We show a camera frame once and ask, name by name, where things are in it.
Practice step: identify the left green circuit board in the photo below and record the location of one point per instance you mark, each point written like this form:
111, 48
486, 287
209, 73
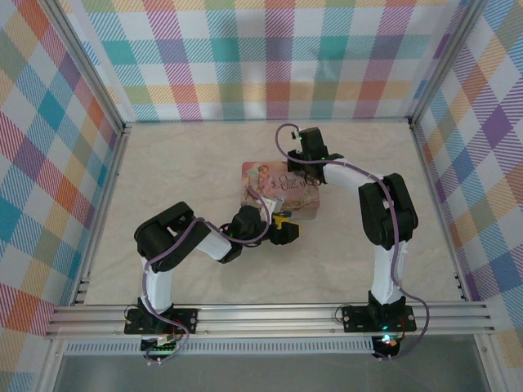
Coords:
161, 345

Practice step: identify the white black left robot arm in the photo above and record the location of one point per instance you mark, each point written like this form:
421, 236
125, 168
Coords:
157, 286

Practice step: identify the grey metal panel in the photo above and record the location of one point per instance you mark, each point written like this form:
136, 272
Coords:
265, 373

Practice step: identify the aluminium side rail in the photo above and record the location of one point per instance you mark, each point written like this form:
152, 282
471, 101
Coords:
104, 212
437, 204

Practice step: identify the aluminium mounting rail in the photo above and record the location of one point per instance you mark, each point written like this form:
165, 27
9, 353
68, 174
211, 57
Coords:
265, 314

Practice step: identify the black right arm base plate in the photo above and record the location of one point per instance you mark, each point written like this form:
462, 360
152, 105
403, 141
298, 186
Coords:
355, 318

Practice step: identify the pink illustrated tin box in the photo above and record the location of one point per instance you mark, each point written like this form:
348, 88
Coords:
282, 183

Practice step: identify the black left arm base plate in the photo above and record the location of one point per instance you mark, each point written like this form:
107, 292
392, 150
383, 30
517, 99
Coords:
186, 320

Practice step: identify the aluminium frame post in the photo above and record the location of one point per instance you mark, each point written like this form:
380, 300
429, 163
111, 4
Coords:
88, 61
445, 61

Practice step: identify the right circuit board with LED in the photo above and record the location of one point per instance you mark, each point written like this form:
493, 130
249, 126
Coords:
387, 342

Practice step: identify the small blue silver padlock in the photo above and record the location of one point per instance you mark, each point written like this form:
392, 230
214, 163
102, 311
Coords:
287, 213

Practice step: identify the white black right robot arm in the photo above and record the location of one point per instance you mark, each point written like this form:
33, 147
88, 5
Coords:
388, 265

